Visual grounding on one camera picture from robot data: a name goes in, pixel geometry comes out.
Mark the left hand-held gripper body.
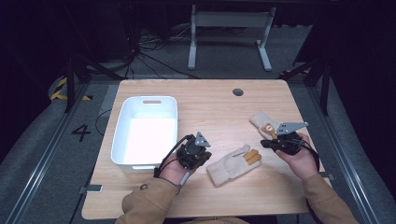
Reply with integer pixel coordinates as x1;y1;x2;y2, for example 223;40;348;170
176;132;213;171

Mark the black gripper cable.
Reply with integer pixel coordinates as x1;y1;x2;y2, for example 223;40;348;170
153;133;194;179
300;139;321;173

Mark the bundle of black floor cables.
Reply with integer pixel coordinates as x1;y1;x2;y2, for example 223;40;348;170
123;26;201;80

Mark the person's right hand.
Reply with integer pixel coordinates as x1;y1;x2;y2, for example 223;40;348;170
275;133;320;181

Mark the cream glove with orange fingers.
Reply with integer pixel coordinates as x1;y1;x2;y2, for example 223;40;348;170
205;144;262;188

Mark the white plastic bin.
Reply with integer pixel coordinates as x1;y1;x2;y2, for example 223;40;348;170
110;95;179;175

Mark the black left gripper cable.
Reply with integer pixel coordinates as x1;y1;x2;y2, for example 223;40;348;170
153;133;194;179

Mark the person's left hand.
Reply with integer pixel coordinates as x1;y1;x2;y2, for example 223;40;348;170
158;160;195;187

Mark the yellow and black floor tape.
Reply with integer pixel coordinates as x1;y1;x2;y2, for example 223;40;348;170
49;77;93;102

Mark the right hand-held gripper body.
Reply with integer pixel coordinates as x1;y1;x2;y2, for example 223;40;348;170
274;121;309;157

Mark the grey strap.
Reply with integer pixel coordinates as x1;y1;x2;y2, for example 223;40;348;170
179;171;191;189

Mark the white desk frame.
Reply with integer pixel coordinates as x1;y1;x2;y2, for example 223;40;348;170
187;4;277;72

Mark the black metal stand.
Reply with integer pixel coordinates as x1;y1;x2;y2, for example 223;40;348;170
279;57;332;117
64;53;126;114

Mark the thin black cable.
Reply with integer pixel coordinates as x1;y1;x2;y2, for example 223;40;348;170
94;107;113;137

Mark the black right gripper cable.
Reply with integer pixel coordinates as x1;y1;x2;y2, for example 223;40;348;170
300;139;321;173

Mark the metal floor rail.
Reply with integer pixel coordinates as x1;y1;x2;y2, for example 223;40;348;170
306;85;382;224
4;82;92;224

